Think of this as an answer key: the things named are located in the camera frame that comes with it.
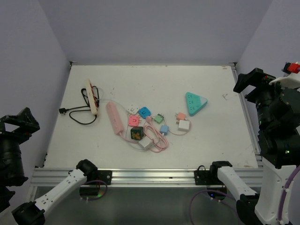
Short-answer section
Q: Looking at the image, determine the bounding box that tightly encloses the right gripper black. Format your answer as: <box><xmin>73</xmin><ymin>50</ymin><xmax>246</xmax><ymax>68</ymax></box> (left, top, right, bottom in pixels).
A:
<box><xmin>234</xmin><ymin>66</ymin><xmax>294</xmax><ymax>129</ymax></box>

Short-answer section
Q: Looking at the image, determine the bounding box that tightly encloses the teal triangular power strip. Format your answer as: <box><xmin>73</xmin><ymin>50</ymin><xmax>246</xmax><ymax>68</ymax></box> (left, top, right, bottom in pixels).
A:
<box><xmin>185</xmin><ymin>92</ymin><xmax>208</xmax><ymax>116</ymax></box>

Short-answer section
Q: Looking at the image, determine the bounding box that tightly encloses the pink charger plug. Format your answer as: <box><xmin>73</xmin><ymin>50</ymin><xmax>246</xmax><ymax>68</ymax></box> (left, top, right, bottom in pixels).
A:
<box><xmin>175</xmin><ymin>112</ymin><xmax>186</xmax><ymax>121</ymax></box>

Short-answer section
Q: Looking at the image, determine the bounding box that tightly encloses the white charger plug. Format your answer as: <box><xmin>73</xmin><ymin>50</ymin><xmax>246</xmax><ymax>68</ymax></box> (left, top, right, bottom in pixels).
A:
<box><xmin>176</xmin><ymin>120</ymin><xmax>190</xmax><ymax>132</ymax></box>

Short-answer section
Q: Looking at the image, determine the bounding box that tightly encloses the pink power strip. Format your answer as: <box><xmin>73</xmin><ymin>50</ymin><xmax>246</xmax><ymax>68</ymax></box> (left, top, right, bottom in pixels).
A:
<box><xmin>106</xmin><ymin>101</ymin><xmax>124</xmax><ymax>135</ymax></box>

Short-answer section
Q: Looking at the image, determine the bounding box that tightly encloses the blue charger plug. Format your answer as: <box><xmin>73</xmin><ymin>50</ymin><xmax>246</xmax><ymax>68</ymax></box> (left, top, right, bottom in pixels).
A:
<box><xmin>159</xmin><ymin>125</ymin><xmax>169</xmax><ymax>136</ymax></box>

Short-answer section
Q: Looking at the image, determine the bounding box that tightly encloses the green charger plug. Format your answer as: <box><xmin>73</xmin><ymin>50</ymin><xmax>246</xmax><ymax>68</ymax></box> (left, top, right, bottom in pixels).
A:
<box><xmin>153</xmin><ymin>113</ymin><xmax>164</xmax><ymax>124</ymax></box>

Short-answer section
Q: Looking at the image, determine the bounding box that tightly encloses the white adapter plug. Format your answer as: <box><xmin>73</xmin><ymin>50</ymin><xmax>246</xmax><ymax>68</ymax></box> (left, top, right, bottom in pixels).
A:
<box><xmin>127</xmin><ymin>104</ymin><xmax>139</xmax><ymax>115</ymax></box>

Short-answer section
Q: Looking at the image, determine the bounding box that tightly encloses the pink adapter plug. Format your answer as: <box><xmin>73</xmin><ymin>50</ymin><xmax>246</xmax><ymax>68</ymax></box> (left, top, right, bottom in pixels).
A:
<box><xmin>127</xmin><ymin>115</ymin><xmax>140</xmax><ymax>127</ymax></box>

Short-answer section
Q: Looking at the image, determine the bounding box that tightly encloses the blue adapter plug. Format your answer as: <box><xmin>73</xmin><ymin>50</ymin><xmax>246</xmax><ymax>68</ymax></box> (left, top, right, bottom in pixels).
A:
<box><xmin>138</xmin><ymin>106</ymin><xmax>151</xmax><ymax>119</ymax></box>

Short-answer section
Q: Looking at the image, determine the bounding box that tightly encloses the dark green cube socket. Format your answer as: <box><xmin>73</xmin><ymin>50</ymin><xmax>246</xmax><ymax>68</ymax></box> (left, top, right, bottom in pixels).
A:
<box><xmin>130</xmin><ymin>126</ymin><xmax>144</xmax><ymax>141</ymax></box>

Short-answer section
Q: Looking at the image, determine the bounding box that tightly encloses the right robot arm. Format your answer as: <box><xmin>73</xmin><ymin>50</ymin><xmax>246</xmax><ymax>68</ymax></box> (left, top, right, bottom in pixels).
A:
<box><xmin>209</xmin><ymin>63</ymin><xmax>300</xmax><ymax>225</ymax></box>

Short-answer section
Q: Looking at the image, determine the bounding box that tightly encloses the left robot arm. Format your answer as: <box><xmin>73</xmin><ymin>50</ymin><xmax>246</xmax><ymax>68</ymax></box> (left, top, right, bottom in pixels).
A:
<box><xmin>0</xmin><ymin>107</ymin><xmax>98</xmax><ymax>225</ymax></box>

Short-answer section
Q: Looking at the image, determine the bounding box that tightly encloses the black power strip cable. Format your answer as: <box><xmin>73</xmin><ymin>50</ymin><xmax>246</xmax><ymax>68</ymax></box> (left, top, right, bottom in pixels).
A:
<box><xmin>59</xmin><ymin>86</ymin><xmax>100</xmax><ymax>125</ymax></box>

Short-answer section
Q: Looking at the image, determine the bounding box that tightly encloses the thin pink charging cable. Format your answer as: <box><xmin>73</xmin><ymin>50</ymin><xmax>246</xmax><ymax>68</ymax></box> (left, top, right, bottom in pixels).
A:
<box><xmin>150</xmin><ymin>114</ymin><xmax>193</xmax><ymax>136</ymax></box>

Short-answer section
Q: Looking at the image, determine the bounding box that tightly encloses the pink power strip cable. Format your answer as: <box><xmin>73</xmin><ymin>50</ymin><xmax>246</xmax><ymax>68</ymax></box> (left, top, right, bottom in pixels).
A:
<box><xmin>117</xmin><ymin>117</ymin><xmax>169</xmax><ymax>153</ymax></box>

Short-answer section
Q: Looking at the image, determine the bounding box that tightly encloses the aluminium front rail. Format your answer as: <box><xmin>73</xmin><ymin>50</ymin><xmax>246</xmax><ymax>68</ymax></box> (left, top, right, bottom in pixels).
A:
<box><xmin>30</xmin><ymin>166</ymin><xmax>265</xmax><ymax>188</ymax></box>

